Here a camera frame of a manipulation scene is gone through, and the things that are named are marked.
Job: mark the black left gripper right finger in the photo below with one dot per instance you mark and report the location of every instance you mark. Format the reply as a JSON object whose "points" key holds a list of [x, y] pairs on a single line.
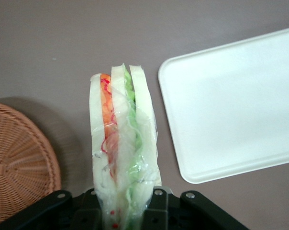
{"points": [[158, 210]]}

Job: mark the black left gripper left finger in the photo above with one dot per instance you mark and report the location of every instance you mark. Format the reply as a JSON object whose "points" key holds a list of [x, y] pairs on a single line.
{"points": [[87, 210]]}

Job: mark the plastic sandwich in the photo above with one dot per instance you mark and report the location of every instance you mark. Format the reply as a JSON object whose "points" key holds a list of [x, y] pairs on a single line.
{"points": [[123, 143]]}

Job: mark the empty round wicker basket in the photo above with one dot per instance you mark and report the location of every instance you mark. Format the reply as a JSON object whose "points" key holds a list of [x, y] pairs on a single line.
{"points": [[20, 155]]}

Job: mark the cream plastic tray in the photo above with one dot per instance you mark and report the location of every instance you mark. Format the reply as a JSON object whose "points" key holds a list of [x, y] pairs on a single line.
{"points": [[230, 107]]}

